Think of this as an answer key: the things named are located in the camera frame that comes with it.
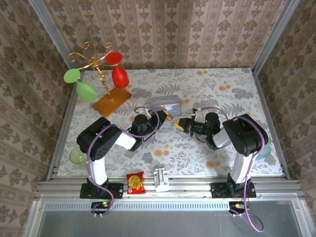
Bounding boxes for grey slotted cable duct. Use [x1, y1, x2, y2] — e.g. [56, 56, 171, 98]
[44, 201, 230, 211]

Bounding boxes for white plastic bracket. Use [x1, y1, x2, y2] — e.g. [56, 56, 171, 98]
[153, 167, 170, 193]

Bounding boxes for pastel cartoon tin box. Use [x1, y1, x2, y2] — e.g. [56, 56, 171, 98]
[145, 95, 183, 117]

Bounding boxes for grey metal panel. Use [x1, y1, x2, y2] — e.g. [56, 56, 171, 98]
[23, 199, 313, 237]

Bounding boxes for aluminium frame side rail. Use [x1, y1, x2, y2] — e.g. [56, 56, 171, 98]
[46, 71, 80, 181]
[251, 68, 292, 180]

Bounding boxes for aluminium frame cross rail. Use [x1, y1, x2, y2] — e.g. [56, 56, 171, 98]
[36, 175, 304, 198]

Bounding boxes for clear green glass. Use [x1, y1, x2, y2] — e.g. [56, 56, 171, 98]
[69, 147, 87, 166]

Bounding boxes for small black circuit board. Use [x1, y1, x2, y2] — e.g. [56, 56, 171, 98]
[91, 201, 112, 215]
[229, 201, 249, 214]

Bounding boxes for gold wire glass rack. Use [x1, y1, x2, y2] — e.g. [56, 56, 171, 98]
[68, 41, 132, 119]

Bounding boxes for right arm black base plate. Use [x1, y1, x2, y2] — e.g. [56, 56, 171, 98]
[211, 182, 257, 198]

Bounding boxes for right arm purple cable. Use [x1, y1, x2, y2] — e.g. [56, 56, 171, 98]
[196, 106, 270, 233]

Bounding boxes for green wine glass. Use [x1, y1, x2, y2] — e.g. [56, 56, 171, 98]
[63, 69, 98, 103]

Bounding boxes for red snack packet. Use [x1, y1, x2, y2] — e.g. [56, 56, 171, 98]
[126, 171, 146, 195]

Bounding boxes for clear teal glass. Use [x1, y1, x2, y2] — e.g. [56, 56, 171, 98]
[255, 144, 272, 161]

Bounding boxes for floral table mat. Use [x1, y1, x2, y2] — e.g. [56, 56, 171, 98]
[57, 68, 284, 177]

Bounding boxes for aluminium frame post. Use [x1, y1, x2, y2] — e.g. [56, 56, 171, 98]
[251, 0, 301, 72]
[27, 0, 76, 72]

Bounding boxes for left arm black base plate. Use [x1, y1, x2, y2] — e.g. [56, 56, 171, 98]
[79, 183, 123, 199]

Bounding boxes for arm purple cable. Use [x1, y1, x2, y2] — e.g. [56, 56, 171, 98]
[85, 106, 160, 218]
[196, 106, 270, 233]

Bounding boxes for red wine glass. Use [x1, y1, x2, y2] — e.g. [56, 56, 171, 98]
[105, 51, 130, 89]

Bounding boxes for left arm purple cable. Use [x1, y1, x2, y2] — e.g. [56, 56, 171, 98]
[85, 106, 160, 218]

